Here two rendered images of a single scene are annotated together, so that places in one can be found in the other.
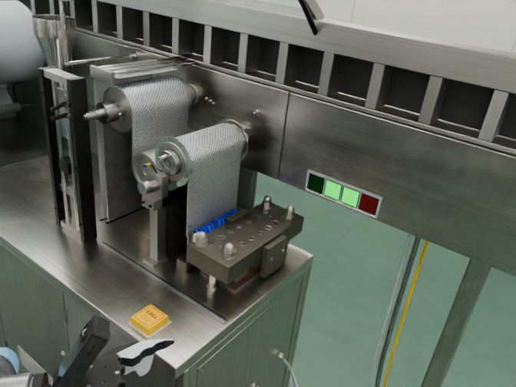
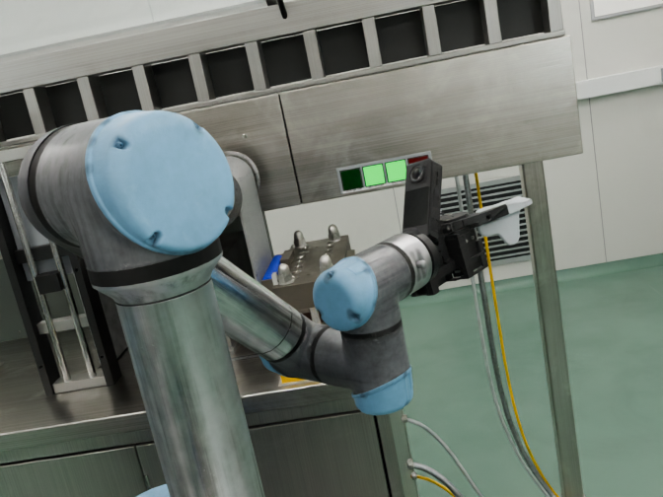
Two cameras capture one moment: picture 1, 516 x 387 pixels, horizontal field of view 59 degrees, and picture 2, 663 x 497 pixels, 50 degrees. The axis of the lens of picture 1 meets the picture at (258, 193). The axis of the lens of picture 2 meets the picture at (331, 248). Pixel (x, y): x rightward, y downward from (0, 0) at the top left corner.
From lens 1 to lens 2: 0.89 m
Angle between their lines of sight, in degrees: 29
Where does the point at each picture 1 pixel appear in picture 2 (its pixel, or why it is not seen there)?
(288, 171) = (312, 185)
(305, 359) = not seen: hidden behind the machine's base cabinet
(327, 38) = (301, 15)
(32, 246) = (49, 418)
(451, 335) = (547, 280)
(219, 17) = (152, 48)
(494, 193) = (527, 86)
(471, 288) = (540, 215)
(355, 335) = (418, 432)
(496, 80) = not seen: outside the picture
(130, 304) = (257, 379)
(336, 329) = not seen: hidden behind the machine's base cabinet
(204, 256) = (303, 285)
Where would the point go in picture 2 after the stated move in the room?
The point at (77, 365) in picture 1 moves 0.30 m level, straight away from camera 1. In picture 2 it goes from (434, 195) to (258, 209)
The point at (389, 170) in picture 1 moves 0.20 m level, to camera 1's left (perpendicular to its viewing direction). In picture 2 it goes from (424, 118) to (360, 135)
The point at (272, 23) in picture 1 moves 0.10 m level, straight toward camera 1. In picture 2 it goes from (227, 27) to (243, 21)
